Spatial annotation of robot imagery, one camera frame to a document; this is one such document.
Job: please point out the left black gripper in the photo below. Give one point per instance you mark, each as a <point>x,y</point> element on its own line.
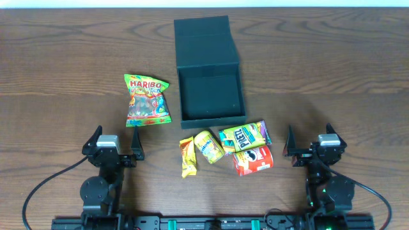
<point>124,160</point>

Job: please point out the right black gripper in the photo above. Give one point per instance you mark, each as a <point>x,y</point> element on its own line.
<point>304,154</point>

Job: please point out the green Haribo gummy bag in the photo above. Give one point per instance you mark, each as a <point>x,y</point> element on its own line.
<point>147,104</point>

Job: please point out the red Pringles can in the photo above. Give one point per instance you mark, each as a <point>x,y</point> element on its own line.
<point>253,160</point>

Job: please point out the green Pretz snack box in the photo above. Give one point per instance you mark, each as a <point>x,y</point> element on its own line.
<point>244,137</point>

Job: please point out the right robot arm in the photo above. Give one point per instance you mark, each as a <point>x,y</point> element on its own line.
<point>327,193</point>

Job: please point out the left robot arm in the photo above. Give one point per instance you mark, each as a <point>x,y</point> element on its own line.
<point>101,194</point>

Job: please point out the yellow orange candy packet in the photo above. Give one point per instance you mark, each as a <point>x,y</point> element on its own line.
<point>188,156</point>

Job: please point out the dark green open box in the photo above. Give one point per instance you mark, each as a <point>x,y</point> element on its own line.
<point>208,68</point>

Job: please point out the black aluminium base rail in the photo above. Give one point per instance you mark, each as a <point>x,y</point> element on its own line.
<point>210,223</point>

